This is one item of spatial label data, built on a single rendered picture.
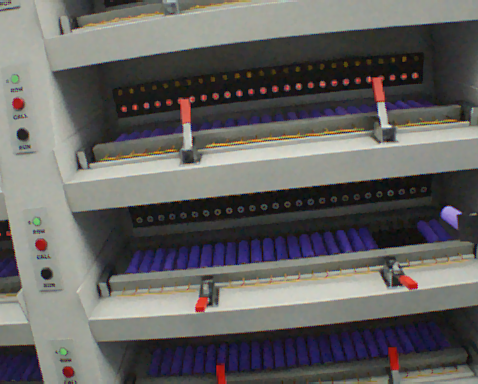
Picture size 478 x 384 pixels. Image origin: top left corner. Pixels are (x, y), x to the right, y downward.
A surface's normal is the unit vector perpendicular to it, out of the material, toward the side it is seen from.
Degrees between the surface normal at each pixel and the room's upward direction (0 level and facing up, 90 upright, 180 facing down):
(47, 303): 90
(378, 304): 107
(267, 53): 90
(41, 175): 90
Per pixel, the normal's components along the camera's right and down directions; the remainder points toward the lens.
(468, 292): -0.01, 0.41
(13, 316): -0.12, -0.90
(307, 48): -0.04, 0.13
